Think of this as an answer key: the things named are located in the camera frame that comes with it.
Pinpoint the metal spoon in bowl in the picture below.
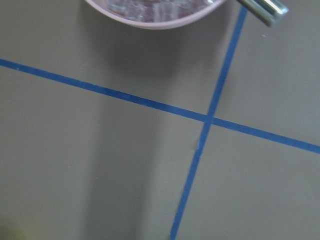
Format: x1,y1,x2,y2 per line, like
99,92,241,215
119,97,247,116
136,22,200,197
238,0,289,27

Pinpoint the pink bowl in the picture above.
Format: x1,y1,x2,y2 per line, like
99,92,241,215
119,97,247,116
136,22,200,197
86,0,225,30

